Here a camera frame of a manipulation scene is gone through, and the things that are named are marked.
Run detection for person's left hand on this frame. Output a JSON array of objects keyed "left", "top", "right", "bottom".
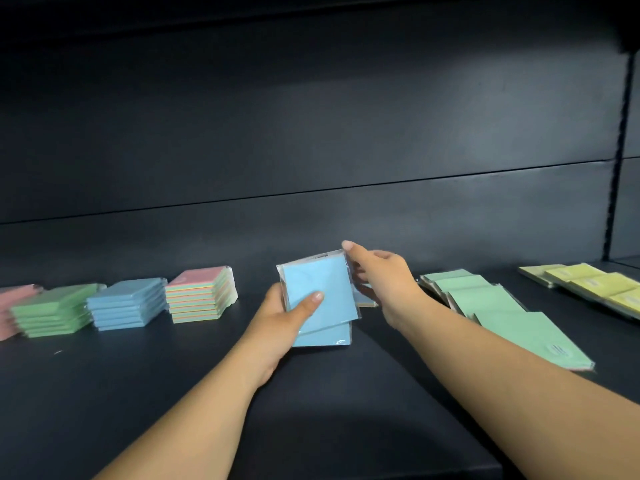
[{"left": 234, "top": 283, "right": 325, "bottom": 391}]

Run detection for person's right hand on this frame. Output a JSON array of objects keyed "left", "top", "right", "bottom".
[{"left": 342, "top": 240, "right": 426, "bottom": 331}]

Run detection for light blue sticky note packet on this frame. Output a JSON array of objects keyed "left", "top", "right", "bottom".
[
  {"left": 276, "top": 249, "right": 362, "bottom": 336},
  {"left": 353, "top": 284, "right": 379, "bottom": 308},
  {"left": 292, "top": 322, "right": 353, "bottom": 348}
]

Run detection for person's right forearm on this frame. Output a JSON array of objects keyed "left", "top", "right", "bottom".
[{"left": 390, "top": 294, "right": 640, "bottom": 480}]

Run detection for person's left forearm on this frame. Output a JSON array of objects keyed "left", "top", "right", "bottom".
[{"left": 94, "top": 347, "right": 274, "bottom": 480}]

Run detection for green sticky note packet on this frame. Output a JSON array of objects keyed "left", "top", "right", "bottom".
[
  {"left": 474, "top": 311, "right": 597, "bottom": 372},
  {"left": 446, "top": 284, "right": 527, "bottom": 321},
  {"left": 433, "top": 274, "right": 495, "bottom": 301},
  {"left": 419, "top": 268, "right": 475, "bottom": 295}
]

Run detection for stack of multicolour note pads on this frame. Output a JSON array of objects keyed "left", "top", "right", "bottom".
[{"left": 164, "top": 266, "right": 239, "bottom": 324}]

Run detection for stack of blue note pads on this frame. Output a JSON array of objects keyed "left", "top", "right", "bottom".
[{"left": 86, "top": 277, "right": 169, "bottom": 332}]

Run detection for yellow sticky note packet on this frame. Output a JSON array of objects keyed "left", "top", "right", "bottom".
[
  {"left": 570, "top": 272, "right": 640, "bottom": 304},
  {"left": 607, "top": 287, "right": 640, "bottom": 321},
  {"left": 544, "top": 263, "right": 607, "bottom": 290},
  {"left": 518, "top": 265, "right": 567, "bottom": 288}
]

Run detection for stack of green note pads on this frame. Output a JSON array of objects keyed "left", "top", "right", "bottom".
[{"left": 10, "top": 283, "right": 107, "bottom": 339}]

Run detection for dark slotted shelf upright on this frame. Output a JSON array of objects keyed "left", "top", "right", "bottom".
[{"left": 602, "top": 47, "right": 637, "bottom": 261}]

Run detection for stack of pink note pads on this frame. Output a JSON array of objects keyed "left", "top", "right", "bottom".
[{"left": 0, "top": 284, "right": 44, "bottom": 341}]

